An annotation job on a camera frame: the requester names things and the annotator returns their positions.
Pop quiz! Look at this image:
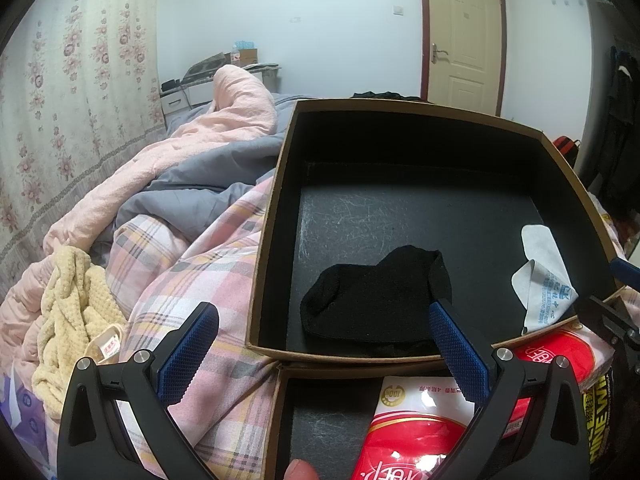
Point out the red tissue pack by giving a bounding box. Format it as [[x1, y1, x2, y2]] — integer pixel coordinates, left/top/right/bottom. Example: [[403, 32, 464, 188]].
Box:
[[352, 376, 475, 480], [504, 320, 616, 434]]

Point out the white printed cloth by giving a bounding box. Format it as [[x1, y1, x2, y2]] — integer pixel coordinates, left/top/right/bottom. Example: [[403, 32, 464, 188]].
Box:
[[511, 224, 578, 335]]

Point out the black sock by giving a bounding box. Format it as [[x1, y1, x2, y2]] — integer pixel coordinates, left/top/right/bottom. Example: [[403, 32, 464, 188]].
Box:
[[300, 245, 452, 359]]

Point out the black yellow wipes pack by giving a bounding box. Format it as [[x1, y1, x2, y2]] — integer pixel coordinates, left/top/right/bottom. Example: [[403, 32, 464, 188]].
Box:
[[582, 368, 620, 466]]

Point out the person left hand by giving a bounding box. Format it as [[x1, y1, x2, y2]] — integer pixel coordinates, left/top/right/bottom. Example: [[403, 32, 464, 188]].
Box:
[[283, 460, 319, 480]]

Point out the yellow waffle towel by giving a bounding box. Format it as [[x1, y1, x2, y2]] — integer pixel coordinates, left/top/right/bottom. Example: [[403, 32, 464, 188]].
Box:
[[32, 246, 127, 422]]

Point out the pink plaid duvet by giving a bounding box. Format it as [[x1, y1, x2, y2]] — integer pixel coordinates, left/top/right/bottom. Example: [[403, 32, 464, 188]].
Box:
[[106, 178, 276, 479]]

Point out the wardrobe shelf unit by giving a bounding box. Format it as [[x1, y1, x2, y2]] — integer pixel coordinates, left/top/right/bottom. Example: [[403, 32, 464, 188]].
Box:
[[577, 0, 639, 219]]

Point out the red bag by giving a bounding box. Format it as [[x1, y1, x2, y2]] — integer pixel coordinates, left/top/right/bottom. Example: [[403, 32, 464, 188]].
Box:
[[553, 136, 580, 168]]

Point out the grey blanket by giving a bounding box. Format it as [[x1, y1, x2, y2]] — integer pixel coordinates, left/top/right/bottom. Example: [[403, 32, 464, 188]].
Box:
[[89, 93, 306, 266]]

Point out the far black open box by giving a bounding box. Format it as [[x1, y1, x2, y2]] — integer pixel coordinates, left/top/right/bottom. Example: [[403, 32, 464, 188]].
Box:
[[246, 99, 617, 365]]

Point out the cream door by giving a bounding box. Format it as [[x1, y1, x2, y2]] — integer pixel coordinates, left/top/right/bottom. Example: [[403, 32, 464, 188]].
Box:
[[422, 0, 506, 116]]

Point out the black clothes pile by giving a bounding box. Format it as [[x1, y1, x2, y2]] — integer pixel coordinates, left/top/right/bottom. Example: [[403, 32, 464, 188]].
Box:
[[352, 91, 426, 102]]

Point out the white bedside desk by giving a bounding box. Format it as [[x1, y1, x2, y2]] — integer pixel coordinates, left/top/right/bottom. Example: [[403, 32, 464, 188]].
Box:
[[160, 63, 281, 116]]

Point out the pink quilt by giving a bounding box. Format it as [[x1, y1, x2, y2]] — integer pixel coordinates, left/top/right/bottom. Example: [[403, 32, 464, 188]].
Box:
[[1, 64, 277, 375]]

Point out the floral curtain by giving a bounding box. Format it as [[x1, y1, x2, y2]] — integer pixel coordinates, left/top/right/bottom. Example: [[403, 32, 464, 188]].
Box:
[[1, 0, 165, 288]]

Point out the black bag on desk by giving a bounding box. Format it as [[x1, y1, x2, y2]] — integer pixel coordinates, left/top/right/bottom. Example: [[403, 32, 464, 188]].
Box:
[[181, 52, 227, 86]]

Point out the brown cardboard box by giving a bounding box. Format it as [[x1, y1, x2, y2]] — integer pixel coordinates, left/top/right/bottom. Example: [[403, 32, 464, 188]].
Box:
[[238, 49, 258, 67]]

